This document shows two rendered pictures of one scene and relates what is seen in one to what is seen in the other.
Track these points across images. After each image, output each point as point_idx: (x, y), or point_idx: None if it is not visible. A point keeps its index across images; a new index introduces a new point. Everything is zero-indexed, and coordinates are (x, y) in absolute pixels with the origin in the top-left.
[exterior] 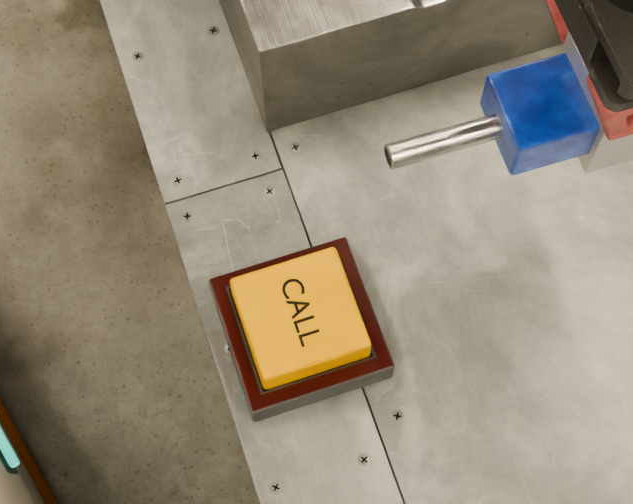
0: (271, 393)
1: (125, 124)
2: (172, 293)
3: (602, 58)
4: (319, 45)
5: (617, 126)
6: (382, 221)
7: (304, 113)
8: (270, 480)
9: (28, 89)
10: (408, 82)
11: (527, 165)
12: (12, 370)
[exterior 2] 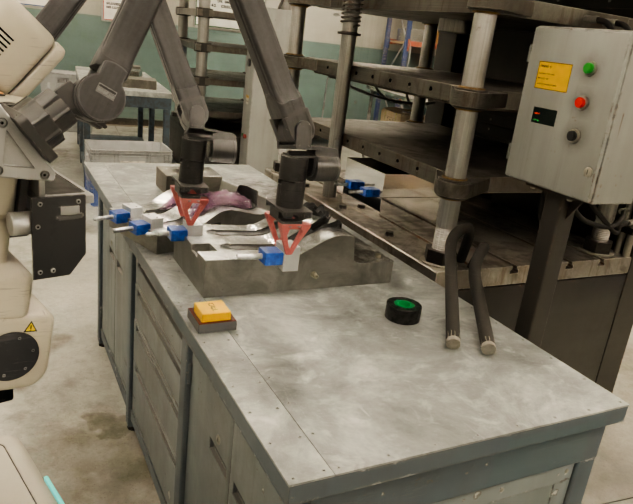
0: (204, 322)
1: (121, 467)
2: None
3: (280, 218)
4: (219, 264)
5: (286, 244)
6: (233, 310)
7: (213, 293)
8: (202, 341)
9: (81, 456)
10: (240, 291)
11: (268, 261)
12: None
